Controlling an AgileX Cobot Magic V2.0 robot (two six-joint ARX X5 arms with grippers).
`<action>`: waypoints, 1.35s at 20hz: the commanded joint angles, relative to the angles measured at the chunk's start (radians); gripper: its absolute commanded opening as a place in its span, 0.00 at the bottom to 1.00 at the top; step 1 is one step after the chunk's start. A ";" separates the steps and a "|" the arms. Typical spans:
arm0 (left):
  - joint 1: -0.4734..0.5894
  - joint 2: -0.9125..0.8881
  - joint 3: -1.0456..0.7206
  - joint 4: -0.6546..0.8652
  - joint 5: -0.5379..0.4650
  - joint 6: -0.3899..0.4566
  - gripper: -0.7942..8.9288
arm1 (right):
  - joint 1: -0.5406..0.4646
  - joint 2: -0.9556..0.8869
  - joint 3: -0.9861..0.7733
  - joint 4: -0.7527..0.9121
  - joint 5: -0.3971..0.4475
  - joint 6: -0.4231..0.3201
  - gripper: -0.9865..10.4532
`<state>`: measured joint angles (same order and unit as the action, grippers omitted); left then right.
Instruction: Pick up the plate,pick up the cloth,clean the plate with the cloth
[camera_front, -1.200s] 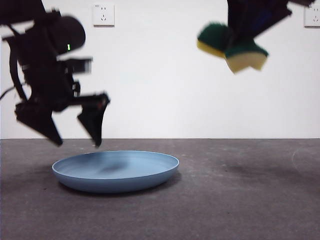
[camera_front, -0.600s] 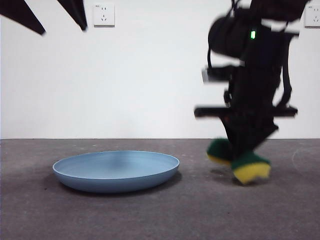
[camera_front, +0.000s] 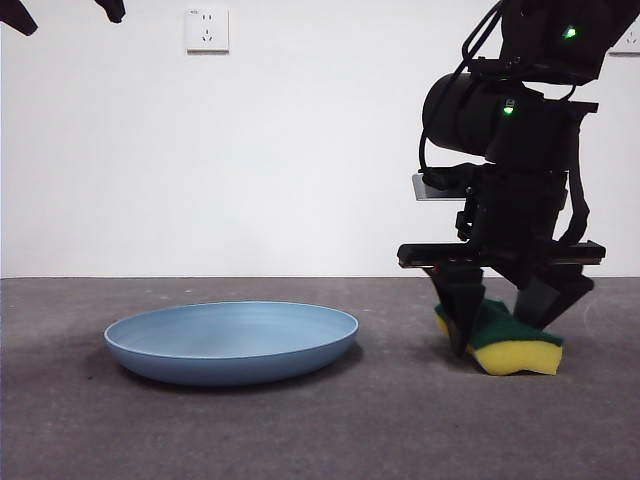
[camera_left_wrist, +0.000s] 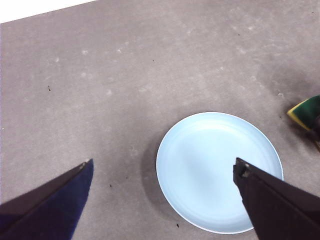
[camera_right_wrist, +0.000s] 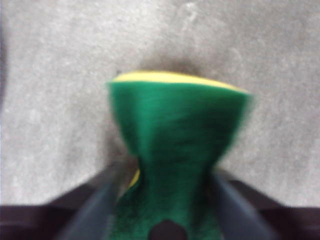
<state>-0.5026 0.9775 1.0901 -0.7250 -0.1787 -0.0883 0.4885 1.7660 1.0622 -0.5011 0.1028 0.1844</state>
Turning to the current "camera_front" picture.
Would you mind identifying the blue round plate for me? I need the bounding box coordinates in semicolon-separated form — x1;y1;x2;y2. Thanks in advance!
103;300;359;387

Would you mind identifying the thick black right gripper cable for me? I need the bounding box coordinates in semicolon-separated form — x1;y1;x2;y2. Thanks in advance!
564;169;592;246

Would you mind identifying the yellow sponge with green pad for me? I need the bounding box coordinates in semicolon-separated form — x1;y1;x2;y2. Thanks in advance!
432;298;565;377

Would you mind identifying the pale grey right wrist camera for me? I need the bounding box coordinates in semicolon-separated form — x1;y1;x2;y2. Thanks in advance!
410;173;469;202

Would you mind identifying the white wall socket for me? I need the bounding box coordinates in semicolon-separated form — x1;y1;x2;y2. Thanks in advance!
608;22;640;55
185;7;230;54

